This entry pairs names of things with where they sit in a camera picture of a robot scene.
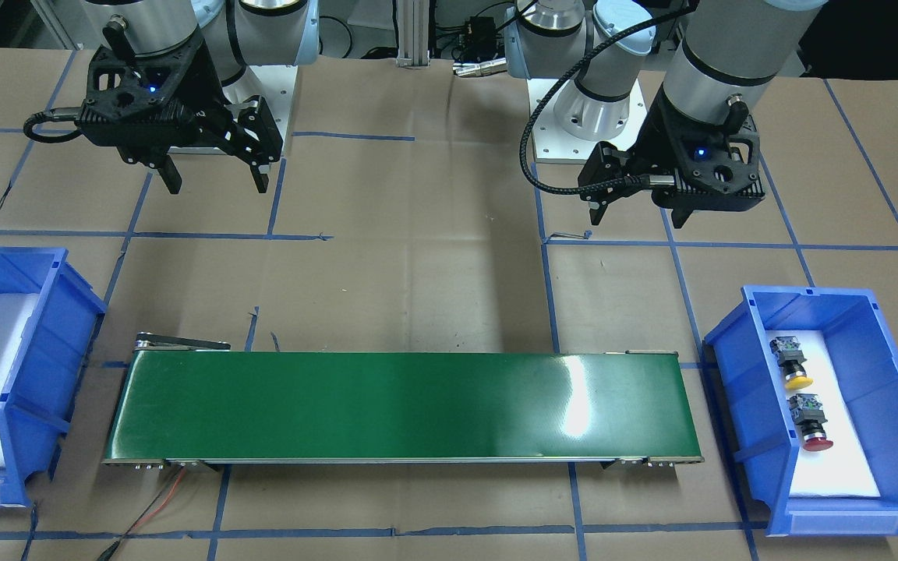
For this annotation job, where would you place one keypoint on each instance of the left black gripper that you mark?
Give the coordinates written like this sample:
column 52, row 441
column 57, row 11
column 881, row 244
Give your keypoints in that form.
column 654, row 127

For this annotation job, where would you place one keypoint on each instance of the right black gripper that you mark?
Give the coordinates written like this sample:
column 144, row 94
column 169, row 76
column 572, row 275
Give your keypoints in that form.
column 210, row 95

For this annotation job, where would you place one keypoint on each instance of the yellow push button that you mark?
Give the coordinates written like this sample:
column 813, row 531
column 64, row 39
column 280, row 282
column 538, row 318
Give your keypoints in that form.
column 790, row 358

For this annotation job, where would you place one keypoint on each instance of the red push button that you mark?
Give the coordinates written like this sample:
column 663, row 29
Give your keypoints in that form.
column 806, row 411

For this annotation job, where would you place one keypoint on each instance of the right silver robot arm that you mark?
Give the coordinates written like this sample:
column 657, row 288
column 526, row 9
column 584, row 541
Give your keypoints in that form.
column 238, row 34

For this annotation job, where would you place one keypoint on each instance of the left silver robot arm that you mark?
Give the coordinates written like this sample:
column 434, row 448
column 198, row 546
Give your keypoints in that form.
column 595, row 52

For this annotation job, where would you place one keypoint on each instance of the blue bin with buttons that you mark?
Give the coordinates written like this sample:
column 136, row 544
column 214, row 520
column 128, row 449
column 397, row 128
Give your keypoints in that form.
column 865, row 360

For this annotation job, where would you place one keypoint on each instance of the green conveyor belt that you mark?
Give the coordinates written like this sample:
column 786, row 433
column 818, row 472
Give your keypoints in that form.
column 215, row 406

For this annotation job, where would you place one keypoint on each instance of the blue bin empty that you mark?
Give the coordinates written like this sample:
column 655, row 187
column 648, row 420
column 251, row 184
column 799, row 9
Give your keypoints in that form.
column 48, row 313

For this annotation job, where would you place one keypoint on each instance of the white foam pad source bin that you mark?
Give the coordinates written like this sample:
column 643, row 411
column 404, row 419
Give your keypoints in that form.
column 842, row 471

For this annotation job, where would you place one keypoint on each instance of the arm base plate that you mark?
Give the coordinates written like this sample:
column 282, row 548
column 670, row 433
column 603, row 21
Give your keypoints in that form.
column 277, row 101
column 628, row 144

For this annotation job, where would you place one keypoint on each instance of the aluminium frame post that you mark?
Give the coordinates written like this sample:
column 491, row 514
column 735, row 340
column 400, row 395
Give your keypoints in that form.
column 412, row 26

